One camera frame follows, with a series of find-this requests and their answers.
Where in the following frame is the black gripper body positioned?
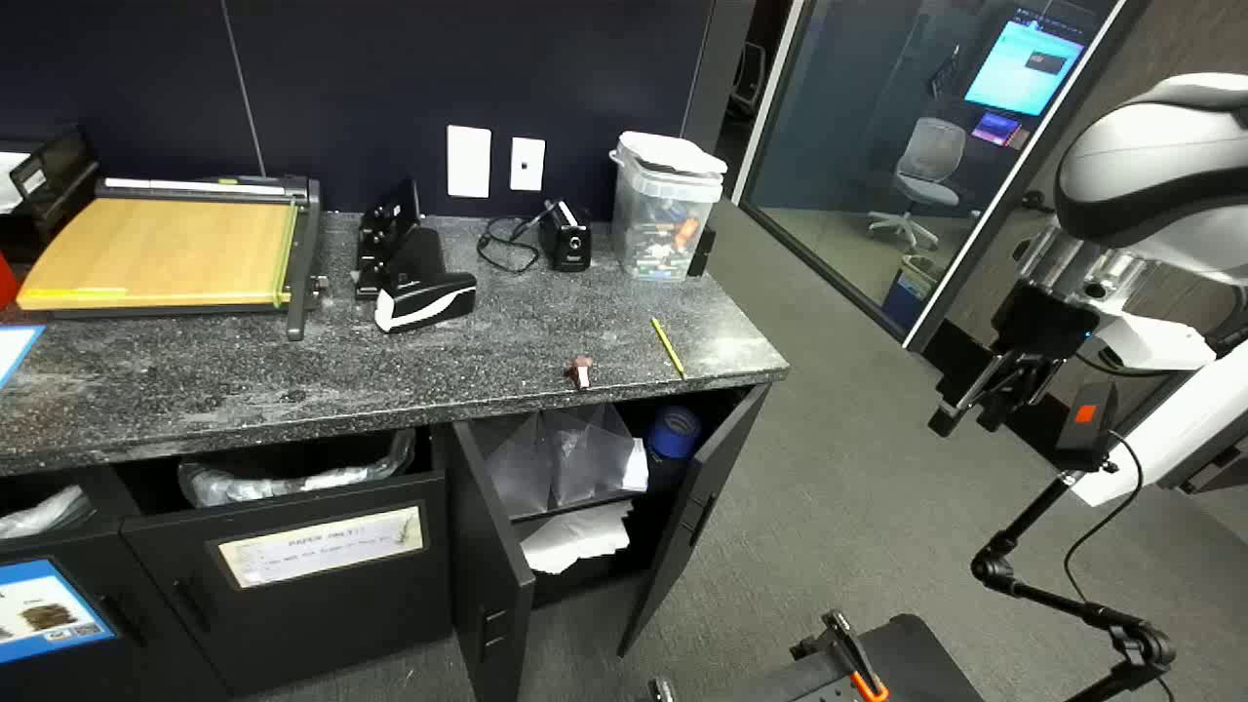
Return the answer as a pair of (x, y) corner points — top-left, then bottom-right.
(988, 276), (1102, 376)

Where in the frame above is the yellow pencil with pink eraser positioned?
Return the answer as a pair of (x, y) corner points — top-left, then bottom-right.
(646, 315), (691, 382)

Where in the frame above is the black box with orange mark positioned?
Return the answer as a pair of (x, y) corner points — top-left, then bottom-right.
(1049, 376), (1124, 468)

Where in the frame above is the blue box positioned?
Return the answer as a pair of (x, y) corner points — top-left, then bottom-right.
(882, 264), (934, 337)

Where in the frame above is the small lit screen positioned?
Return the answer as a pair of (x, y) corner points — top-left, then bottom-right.
(968, 108), (1033, 151)

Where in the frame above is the white office chair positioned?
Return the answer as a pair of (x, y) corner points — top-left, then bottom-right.
(864, 112), (969, 254)

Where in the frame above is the large lit monitor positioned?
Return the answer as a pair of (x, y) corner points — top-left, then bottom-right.
(964, 11), (1089, 125)

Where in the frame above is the black cart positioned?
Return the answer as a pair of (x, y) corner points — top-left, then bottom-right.
(646, 610), (988, 702)

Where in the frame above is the orange and black clamp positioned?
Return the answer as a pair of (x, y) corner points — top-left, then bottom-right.
(815, 610), (895, 702)

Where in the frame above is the blue bottle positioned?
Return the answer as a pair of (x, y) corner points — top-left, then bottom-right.
(643, 403), (705, 476)

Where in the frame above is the wide black cabinet door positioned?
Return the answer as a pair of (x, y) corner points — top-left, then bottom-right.
(611, 382), (770, 659)

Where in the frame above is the clear plastic container with lid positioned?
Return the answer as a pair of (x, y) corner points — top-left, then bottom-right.
(607, 128), (729, 286)

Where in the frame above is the crumpled clear plastic bag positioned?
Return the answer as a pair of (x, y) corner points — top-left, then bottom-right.
(483, 403), (652, 520)

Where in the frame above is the white crumpled paper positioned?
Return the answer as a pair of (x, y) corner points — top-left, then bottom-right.
(517, 498), (634, 579)

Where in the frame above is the narrow black cabinet door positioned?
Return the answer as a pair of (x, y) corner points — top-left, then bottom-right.
(444, 421), (536, 702)

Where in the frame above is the black and white stapler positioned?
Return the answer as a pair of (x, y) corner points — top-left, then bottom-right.
(370, 269), (481, 341)

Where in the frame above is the black and white sneaker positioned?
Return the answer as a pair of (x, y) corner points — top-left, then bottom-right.
(352, 178), (444, 302)

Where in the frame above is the clear trash bag liner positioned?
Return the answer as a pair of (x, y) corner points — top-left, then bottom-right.
(174, 427), (421, 512)
(0, 480), (94, 542)

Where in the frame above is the wooden paper cutter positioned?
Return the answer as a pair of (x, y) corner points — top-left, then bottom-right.
(13, 172), (327, 345)

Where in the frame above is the black bin front blue label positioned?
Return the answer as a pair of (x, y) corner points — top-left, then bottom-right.
(0, 523), (224, 702)

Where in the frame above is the black tray box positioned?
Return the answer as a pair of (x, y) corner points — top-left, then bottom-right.
(5, 128), (100, 247)

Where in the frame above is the light blue paper sheet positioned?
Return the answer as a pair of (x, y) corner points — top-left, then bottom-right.
(0, 324), (50, 394)

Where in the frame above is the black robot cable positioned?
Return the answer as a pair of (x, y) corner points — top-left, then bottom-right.
(1055, 433), (1150, 618)

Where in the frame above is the white glass partition frame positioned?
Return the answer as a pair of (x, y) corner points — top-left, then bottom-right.
(729, 0), (1153, 356)

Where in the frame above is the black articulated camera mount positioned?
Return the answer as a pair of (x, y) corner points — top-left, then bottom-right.
(968, 471), (1180, 702)

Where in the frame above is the black sharpener power cord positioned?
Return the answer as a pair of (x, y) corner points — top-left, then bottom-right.
(473, 210), (549, 276)

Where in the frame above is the small white wall plate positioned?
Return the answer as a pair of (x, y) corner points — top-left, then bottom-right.
(508, 134), (549, 195)

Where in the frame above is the large white wall plate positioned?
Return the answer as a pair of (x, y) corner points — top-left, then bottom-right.
(444, 120), (494, 203)

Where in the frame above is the thin grey wall cord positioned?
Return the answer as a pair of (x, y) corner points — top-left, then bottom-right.
(214, 0), (273, 178)

